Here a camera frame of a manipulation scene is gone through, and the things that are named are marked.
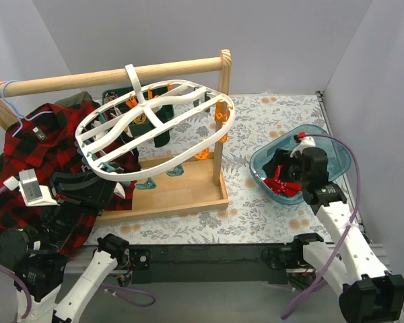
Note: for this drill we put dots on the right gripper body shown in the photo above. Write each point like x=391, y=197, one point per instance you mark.
x=287, y=171

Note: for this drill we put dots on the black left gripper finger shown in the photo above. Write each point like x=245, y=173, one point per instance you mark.
x=85, y=202
x=68, y=182

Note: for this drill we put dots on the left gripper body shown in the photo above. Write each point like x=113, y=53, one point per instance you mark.
x=63, y=196

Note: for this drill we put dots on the red snowflake sock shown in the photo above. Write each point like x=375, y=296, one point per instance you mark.
x=278, y=181

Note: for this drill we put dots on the white round clip hanger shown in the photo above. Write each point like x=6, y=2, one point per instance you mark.
x=92, y=139

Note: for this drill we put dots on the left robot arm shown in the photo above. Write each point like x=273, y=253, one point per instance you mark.
x=34, y=254

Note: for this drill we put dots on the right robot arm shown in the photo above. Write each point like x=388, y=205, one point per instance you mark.
x=367, y=290

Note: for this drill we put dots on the teal plastic basin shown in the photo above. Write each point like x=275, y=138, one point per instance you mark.
x=339, y=161

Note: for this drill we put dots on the wooden clothes rack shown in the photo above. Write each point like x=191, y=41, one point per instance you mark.
x=197, y=184

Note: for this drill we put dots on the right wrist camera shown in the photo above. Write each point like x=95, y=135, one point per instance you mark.
x=303, y=141

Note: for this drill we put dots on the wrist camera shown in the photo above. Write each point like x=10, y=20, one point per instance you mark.
x=303, y=141
x=33, y=194

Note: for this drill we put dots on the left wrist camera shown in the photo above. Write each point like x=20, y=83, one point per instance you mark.
x=33, y=194

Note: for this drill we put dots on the blue wire hanger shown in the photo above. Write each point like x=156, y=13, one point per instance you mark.
x=16, y=112

